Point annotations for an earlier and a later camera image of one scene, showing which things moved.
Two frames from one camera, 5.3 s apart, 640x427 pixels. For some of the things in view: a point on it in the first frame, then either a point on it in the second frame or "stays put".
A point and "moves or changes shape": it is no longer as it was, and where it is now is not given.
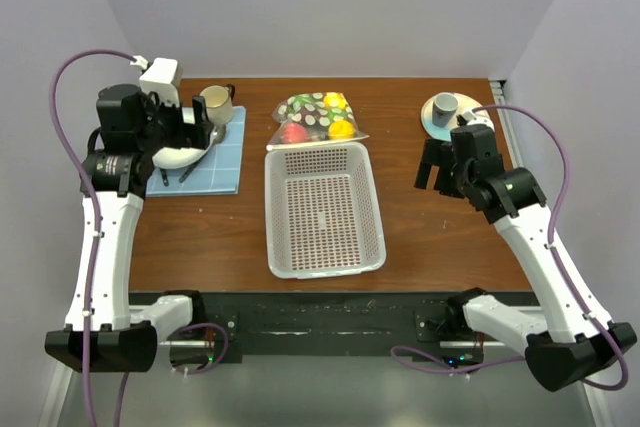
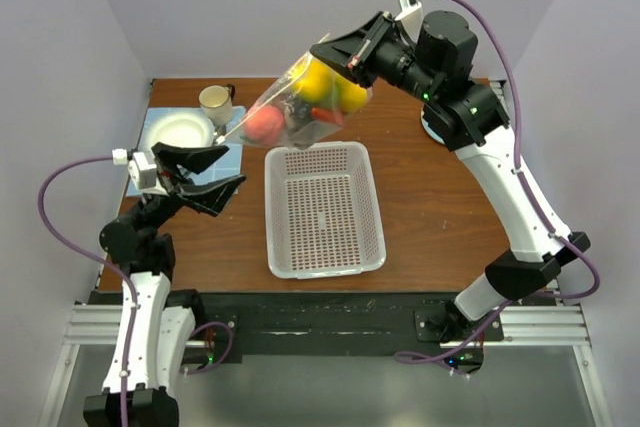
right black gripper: [438, 153] -> [357, 48]
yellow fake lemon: [335, 101] -> [314, 82]
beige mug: [218, 100] stays put
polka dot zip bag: [313, 118] moves or changes shape
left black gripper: [188, 134] -> [209, 199]
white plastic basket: [323, 212] stays put
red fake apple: [294, 133] -> [264, 125]
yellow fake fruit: [340, 129] -> [349, 96]
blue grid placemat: [219, 174] stays put
